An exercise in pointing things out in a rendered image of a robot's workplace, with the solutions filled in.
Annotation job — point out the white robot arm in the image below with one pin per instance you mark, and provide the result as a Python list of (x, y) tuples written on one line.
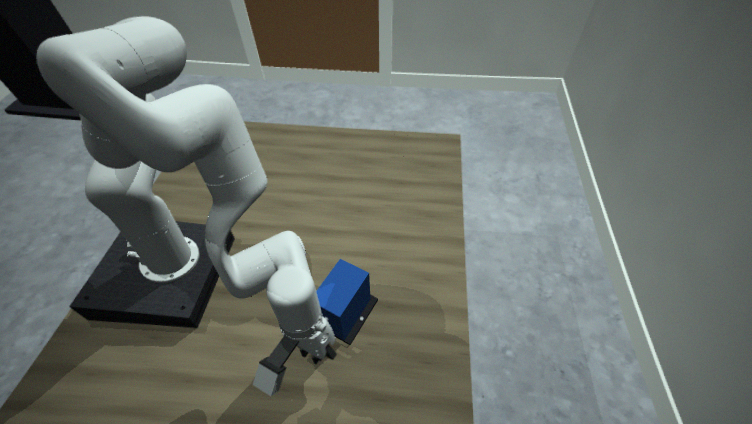
[(200, 122)]

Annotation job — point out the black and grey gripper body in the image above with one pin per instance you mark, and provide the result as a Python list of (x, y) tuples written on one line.
[(316, 343)]

